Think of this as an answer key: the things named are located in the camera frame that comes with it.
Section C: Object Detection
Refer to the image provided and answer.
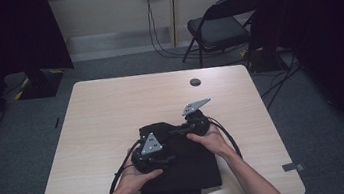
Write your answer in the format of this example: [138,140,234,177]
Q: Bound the person's left hand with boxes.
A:
[111,142,167,194]

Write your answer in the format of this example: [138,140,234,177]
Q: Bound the black floor cables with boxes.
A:
[248,44,310,112]

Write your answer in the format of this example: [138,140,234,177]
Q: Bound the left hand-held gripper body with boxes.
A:
[128,130,171,176]

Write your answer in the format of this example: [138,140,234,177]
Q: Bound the yellow black floor tape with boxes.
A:
[10,68,68,102]

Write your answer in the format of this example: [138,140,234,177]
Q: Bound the black pants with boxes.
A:
[130,115,225,194]

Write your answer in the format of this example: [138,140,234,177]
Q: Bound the round grey table grommet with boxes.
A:
[189,77,203,88]

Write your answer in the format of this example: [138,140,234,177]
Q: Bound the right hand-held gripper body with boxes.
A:
[179,97,216,140]

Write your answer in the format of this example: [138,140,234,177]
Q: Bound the grey tape strip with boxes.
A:
[281,160,306,174]

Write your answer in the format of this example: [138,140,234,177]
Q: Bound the black folding chair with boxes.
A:
[174,0,271,72]

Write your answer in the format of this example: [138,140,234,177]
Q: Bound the right hand-held gripper black cable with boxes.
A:
[207,113,244,164]

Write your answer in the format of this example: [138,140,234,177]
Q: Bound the black stand base plate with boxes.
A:
[15,66,68,102]

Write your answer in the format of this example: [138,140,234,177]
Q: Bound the black wall socket cables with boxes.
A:
[143,0,201,64]

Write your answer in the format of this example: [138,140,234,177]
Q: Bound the person's right hand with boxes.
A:
[185,123,236,163]

